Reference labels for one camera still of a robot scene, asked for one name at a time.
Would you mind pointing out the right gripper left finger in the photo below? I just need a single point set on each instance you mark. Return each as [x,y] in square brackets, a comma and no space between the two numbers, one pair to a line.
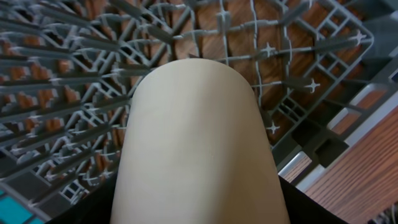
[94,209]

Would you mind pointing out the teal serving tray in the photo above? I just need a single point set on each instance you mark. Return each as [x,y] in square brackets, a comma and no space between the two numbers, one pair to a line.
[11,212]

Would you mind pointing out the white cup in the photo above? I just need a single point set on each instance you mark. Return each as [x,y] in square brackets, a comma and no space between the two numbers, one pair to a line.
[196,151]

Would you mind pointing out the grey dishwasher rack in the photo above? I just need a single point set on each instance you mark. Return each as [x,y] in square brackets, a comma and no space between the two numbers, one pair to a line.
[323,74]

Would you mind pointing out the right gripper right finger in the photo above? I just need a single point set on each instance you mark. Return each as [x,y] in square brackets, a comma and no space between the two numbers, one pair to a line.
[303,210]

